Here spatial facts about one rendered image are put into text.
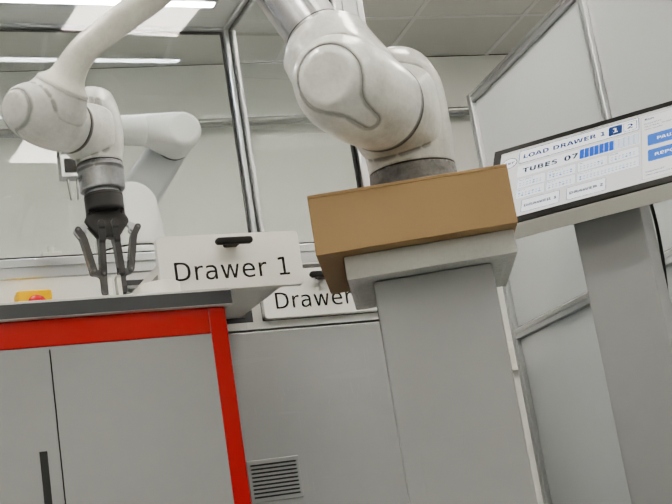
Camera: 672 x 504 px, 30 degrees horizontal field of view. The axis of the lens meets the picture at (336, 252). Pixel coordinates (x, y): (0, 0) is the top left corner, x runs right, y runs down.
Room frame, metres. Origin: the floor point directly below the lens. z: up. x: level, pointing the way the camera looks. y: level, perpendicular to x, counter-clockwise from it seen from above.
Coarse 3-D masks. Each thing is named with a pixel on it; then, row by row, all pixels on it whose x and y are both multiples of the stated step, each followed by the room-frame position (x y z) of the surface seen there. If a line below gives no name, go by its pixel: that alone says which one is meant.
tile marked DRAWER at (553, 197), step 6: (552, 192) 2.80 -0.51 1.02; (558, 192) 2.79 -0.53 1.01; (528, 198) 2.82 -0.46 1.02; (534, 198) 2.81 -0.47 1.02; (540, 198) 2.80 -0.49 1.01; (546, 198) 2.79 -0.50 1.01; (552, 198) 2.78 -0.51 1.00; (558, 198) 2.78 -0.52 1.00; (522, 204) 2.82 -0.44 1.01; (528, 204) 2.81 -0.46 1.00; (534, 204) 2.80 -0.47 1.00; (540, 204) 2.79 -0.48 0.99; (546, 204) 2.78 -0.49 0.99; (522, 210) 2.81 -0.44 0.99; (528, 210) 2.80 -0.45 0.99
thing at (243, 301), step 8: (152, 272) 2.42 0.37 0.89; (144, 280) 2.48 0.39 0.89; (152, 280) 2.42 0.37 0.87; (136, 288) 2.55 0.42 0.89; (264, 288) 2.47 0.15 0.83; (272, 288) 2.49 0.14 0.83; (232, 296) 2.50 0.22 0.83; (240, 296) 2.51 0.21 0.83; (248, 296) 2.53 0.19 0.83; (256, 296) 2.54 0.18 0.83; (264, 296) 2.55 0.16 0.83; (232, 304) 2.58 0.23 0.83; (240, 304) 2.59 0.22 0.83; (248, 304) 2.61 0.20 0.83; (256, 304) 2.62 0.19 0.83; (232, 312) 2.67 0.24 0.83; (240, 312) 2.68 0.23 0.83
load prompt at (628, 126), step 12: (636, 120) 2.83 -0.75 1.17; (588, 132) 2.88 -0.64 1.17; (600, 132) 2.86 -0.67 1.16; (612, 132) 2.84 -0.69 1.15; (624, 132) 2.82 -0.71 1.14; (552, 144) 2.92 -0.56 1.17; (564, 144) 2.89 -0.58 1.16; (576, 144) 2.87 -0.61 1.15; (528, 156) 2.93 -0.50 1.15; (540, 156) 2.91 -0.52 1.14
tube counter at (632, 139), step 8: (624, 136) 2.81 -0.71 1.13; (632, 136) 2.80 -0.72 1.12; (600, 144) 2.83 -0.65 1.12; (608, 144) 2.82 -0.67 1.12; (616, 144) 2.80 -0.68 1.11; (624, 144) 2.79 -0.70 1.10; (632, 144) 2.78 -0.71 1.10; (568, 152) 2.87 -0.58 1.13; (576, 152) 2.85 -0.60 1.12; (584, 152) 2.84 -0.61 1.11; (592, 152) 2.83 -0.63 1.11; (600, 152) 2.81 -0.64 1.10; (568, 160) 2.85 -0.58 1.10; (576, 160) 2.83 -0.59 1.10
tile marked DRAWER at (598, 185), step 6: (594, 180) 2.76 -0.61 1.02; (600, 180) 2.75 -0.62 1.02; (576, 186) 2.77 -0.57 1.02; (582, 186) 2.76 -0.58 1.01; (588, 186) 2.75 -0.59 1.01; (594, 186) 2.74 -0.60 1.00; (600, 186) 2.73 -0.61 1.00; (570, 192) 2.77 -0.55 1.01; (576, 192) 2.76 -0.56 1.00; (582, 192) 2.75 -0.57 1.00; (588, 192) 2.74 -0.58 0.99; (594, 192) 2.73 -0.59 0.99; (570, 198) 2.76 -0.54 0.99
